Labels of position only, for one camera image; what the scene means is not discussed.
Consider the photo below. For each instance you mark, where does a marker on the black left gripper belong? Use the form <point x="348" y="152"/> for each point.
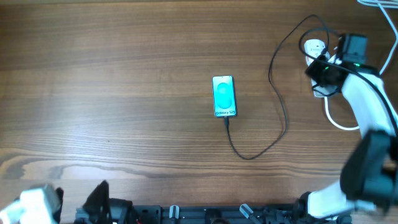
<point x="101" y="203"/>

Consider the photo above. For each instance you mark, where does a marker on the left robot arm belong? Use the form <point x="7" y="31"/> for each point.
<point x="122" y="212"/>

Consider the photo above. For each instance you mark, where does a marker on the white USB charger plug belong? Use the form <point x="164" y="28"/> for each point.
<point x="315" y="54"/>

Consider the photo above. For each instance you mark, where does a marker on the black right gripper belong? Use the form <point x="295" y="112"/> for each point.
<point x="319" y="73"/>

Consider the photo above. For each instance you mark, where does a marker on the white power strip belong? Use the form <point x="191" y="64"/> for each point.
<point x="318" y="91"/>

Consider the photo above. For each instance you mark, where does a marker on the turquoise screen smartphone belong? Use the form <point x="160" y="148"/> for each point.
<point x="224" y="96"/>

